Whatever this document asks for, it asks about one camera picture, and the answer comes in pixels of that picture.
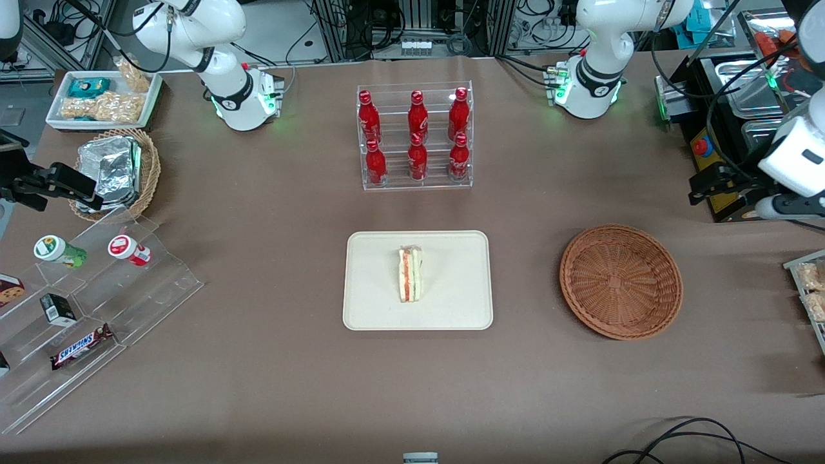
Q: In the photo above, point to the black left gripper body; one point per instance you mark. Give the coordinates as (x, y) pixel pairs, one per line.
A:
(741, 181)

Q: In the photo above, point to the triangular sandwich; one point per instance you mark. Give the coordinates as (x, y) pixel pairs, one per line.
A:
(410, 276)

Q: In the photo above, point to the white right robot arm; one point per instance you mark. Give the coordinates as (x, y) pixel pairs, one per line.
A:
(193, 26)

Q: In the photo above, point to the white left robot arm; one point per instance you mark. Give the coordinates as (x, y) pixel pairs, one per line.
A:
(599, 38)

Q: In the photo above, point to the tan wicker basket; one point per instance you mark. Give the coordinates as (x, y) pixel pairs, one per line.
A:
(151, 171)

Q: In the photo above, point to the white plastic snack tray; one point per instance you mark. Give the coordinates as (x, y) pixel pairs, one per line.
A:
(58, 106)

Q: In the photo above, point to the grey edge tray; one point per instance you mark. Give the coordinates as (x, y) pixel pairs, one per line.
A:
(796, 264)

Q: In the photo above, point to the round brown wicker basket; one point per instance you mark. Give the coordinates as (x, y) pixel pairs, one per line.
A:
(619, 283)

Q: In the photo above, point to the cream rectangular tray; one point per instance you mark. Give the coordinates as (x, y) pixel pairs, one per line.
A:
(457, 283)

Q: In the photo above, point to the silver foil packs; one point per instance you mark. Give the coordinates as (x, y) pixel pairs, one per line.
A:
(113, 171)

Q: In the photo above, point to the steel warmer pan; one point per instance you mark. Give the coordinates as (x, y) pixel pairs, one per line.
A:
(757, 135)
(747, 90)

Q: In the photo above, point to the green lidded snack cup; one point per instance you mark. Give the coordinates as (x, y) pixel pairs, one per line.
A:
(58, 251)

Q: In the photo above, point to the red lidded snack cup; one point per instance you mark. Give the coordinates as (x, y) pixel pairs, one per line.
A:
(129, 250)

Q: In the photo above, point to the large clear nut bag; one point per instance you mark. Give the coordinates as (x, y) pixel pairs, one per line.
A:
(106, 108)

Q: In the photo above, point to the metal knob with green light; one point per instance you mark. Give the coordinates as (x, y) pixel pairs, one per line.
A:
(670, 103)

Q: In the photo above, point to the teal snack packet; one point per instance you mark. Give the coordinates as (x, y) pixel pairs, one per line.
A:
(89, 87)

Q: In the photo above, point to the clear acrylic stepped stand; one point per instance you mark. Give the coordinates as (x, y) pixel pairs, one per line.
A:
(148, 290)

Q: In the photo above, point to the small black carton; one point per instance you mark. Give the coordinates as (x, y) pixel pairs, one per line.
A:
(59, 310)

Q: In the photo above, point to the brown cookie box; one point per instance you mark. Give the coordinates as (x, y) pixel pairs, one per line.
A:
(9, 291)

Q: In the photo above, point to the clear bagged pastry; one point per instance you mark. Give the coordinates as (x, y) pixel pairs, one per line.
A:
(813, 276)
(817, 307)

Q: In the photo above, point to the small clear nut bag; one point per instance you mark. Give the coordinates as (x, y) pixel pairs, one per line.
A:
(134, 76)

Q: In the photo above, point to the Snickers chocolate bar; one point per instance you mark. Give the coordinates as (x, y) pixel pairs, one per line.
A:
(82, 347)

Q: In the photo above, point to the red food in warmer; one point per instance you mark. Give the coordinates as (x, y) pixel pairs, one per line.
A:
(776, 42)

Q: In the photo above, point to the teal paper box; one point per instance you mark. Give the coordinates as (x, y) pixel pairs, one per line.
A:
(706, 22)

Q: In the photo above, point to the red cola bottle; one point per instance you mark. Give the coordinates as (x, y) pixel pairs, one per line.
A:
(417, 161)
(458, 116)
(417, 116)
(368, 119)
(376, 166)
(459, 161)

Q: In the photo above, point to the clear acrylic bottle rack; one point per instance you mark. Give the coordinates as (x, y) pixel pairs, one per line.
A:
(393, 129)

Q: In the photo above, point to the white power strip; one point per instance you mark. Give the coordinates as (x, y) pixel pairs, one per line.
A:
(416, 46)

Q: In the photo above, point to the grey box at table edge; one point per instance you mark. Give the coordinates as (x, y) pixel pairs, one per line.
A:
(420, 458)

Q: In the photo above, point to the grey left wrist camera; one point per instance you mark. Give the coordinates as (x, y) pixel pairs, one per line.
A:
(796, 206)

